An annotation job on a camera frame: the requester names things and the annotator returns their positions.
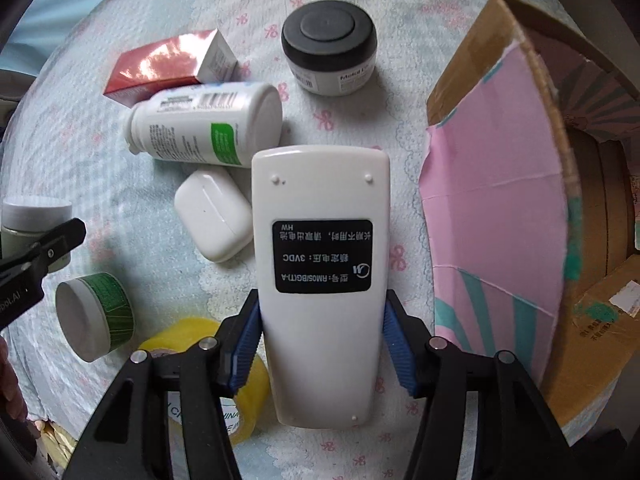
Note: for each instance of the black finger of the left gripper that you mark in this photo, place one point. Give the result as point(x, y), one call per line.
point(33, 261)

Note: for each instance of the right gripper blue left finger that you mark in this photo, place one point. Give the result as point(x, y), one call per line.
point(239, 336)

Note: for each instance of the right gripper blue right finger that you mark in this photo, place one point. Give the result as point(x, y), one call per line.
point(406, 339)

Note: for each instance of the pale green cream jar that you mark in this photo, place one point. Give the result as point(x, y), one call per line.
point(24, 219)

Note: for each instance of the white remote control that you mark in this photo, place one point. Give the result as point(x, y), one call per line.
point(321, 219)

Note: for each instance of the yellow tape roll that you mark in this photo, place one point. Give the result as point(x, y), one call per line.
point(241, 412)

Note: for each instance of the white jar green label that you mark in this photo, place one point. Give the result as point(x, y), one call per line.
point(95, 315)

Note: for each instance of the white earbuds case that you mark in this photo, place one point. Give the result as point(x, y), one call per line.
point(215, 213)

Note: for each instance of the white pill bottle green label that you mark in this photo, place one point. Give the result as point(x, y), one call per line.
point(211, 124)

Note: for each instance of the cardboard box pink lining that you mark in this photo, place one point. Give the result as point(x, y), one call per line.
point(530, 192)

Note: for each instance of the red and white carton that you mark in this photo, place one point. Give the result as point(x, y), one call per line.
point(202, 57)

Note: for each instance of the black lid white jar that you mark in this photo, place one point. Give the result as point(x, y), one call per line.
point(330, 46)

